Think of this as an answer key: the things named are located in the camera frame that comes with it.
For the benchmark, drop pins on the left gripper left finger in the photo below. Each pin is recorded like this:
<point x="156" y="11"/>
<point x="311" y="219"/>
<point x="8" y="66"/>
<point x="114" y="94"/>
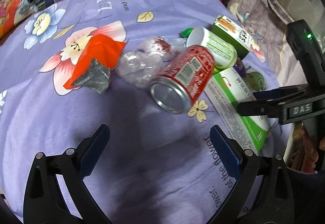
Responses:
<point x="43" y="199"/>

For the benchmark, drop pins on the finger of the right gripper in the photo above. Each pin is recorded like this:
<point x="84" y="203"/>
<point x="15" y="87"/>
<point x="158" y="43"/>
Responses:
<point x="280" y="92"/>
<point x="259" y="108"/>

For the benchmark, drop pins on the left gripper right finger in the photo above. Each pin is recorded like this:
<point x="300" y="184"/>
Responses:
<point x="274" y="201"/>

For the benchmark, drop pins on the green round snack packet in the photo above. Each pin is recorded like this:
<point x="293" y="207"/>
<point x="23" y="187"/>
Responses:
<point x="255" y="81"/>

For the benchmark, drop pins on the green white carton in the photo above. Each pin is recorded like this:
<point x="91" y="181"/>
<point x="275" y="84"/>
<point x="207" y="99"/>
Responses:
<point x="226" y="90"/>

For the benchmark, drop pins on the purple dog egg toy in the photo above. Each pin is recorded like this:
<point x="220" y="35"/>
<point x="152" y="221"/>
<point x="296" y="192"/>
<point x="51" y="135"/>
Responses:
<point x="240" y="68"/>

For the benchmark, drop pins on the white green label jar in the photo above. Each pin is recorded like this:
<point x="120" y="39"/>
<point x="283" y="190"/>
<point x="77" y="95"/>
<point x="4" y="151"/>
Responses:
<point x="224" y="54"/>

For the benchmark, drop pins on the green white pastry box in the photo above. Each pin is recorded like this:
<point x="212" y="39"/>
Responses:
<point x="233" y="34"/>

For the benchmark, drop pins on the red soda can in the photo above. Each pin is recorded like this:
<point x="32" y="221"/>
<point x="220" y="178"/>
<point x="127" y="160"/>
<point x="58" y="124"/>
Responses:
<point x="178" y="86"/>

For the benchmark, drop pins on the orange green egg toy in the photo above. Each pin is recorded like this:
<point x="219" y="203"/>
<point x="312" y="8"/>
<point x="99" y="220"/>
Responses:
<point x="186" y="33"/>

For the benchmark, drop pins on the clear plastic bag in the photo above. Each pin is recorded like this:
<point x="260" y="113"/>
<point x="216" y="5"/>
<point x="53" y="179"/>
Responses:
<point x="139" y="67"/>

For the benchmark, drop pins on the small red foil wrapper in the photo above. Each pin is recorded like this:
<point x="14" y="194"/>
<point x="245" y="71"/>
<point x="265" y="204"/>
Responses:
<point x="98" y="59"/>

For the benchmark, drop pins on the grey purple draped cloth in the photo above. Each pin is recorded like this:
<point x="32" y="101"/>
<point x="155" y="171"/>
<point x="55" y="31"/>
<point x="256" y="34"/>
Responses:
<point x="266" y="21"/>

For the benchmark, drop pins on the purple floral tablecloth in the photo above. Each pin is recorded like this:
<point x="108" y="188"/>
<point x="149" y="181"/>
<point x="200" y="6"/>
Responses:
<point x="157" y="167"/>

